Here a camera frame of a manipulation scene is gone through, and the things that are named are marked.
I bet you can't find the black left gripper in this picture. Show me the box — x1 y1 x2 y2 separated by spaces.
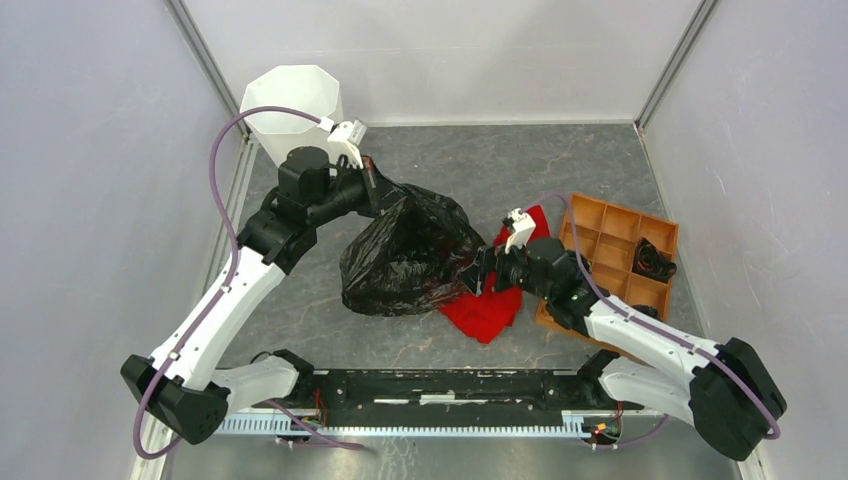
308 154 411 227

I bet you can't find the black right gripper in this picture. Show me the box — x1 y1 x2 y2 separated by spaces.
455 233 552 302

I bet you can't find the black plastic trash bag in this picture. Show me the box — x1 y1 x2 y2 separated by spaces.
339 184 486 317

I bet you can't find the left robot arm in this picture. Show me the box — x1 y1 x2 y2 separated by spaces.
120 147 401 445

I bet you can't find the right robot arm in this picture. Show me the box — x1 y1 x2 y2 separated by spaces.
459 237 787 461

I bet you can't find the white octagonal trash bin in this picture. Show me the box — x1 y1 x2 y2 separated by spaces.
240 65 344 166

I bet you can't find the red cloth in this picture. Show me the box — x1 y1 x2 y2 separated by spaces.
438 205 552 345

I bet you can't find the orange compartment tray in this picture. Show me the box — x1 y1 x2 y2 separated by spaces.
558 193 679 321

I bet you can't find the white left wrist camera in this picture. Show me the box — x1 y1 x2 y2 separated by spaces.
318 117 367 170

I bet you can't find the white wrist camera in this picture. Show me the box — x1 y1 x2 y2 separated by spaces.
503 208 536 254
318 117 367 170

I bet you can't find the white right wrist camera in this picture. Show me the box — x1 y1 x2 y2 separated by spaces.
503 208 536 254

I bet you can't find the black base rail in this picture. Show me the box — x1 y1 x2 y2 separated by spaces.
276 350 619 427

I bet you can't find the black cable bundle in tray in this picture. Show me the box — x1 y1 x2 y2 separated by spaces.
631 237 678 285

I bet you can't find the white toothed cable strip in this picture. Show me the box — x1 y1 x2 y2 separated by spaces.
215 410 619 440

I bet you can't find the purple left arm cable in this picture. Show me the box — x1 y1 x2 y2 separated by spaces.
132 105 333 461

